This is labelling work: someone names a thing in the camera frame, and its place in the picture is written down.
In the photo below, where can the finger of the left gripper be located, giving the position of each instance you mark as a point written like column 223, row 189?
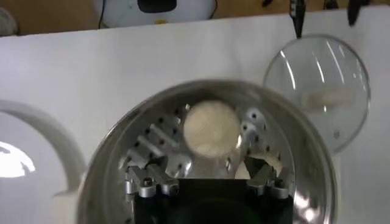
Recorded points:
column 298, row 15
column 354, row 10

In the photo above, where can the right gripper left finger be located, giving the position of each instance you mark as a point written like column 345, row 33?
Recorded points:
column 146, row 182

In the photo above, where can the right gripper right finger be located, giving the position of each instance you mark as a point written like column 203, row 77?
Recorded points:
column 265, row 181

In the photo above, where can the white steamed baozi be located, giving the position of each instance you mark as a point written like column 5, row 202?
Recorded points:
column 210, row 128

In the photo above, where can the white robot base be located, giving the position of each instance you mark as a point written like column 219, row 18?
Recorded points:
column 122, row 13

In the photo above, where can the stainless steel steamer basket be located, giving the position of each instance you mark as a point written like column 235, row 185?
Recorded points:
column 122, row 137

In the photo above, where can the white round plate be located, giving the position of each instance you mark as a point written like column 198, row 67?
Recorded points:
column 30, row 188

